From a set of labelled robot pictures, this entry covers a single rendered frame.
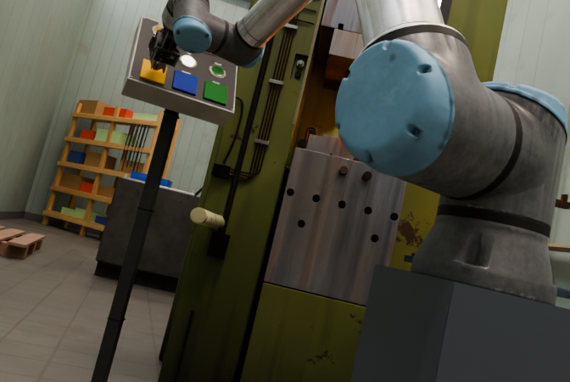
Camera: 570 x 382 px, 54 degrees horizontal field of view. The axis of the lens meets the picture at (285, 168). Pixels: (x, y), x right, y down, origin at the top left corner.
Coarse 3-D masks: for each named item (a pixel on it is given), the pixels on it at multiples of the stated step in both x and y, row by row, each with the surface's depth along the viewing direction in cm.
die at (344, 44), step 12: (336, 36) 196; (348, 36) 196; (360, 36) 196; (336, 48) 195; (348, 48) 195; (360, 48) 195; (336, 60) 200; (348, 60) 197; (336, 72) 213; (348, 72) 210; (324, 84) 231; (336, 84) 228
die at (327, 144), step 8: (312, 136) 191; (320, 136) 191; (328, 136) 191; (312, 144) 191; (320, 144) 191; (328, 144) 191; (336, 144) 191; (320, 152) 190; (328, 152) 190; (336, 152) 190; (344, 152) 190
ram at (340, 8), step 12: (336, 0) 198; (348, 0) 198; (324, 12) 197; (336, 12) 197; (348, 12) 197; (324, 24) 197; (336, 24) 197; (348, 24) 197; (324, 36) 206; (324, 48) 218; (324, 60) 232
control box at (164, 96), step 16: (144, 32) 177; (144, 48) 174; (128, 64) 175; (176, 64) 177; (208, 64) 183; (224, 64) 187; (128, 80) 165; (144, 80) 167; (208, 80) 179; (224, 80) 183; (128, 96) 171; (144, 96) 171; (160, 96) 171; (176, 96) 171; (192, 96) 173; (192, 112) 177; (208, 112) 177; (224, 112) 177
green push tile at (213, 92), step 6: (204, 84) 177; (210, 84) 178; (216, 84) 179; (204, 90) 175; (210, 90) 176; (216, 90) 178; (222, 90) 179; (204, 96) 174; (210, 96) 175; (216, 96) 176; (222, 96) 178; (216, 102) 176; (222, 102) 176
